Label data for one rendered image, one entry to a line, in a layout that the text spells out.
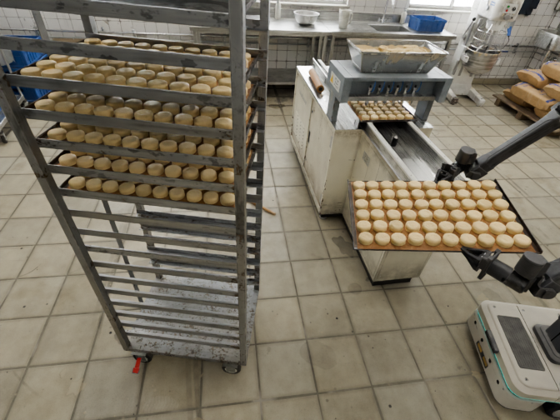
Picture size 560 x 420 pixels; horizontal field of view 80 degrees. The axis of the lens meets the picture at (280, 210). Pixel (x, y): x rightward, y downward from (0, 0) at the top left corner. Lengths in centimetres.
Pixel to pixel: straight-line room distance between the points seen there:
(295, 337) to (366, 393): 48
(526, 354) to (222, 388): 157
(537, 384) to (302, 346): 115
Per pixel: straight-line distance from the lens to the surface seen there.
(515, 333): 228
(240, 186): 96
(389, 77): 228
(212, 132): 92
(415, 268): 239
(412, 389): 215
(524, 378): 215
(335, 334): 216
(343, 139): 234
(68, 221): 134
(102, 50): 95
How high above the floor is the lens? 184
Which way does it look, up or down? 41 degrees down
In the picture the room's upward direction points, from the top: 5 degrees clockwise
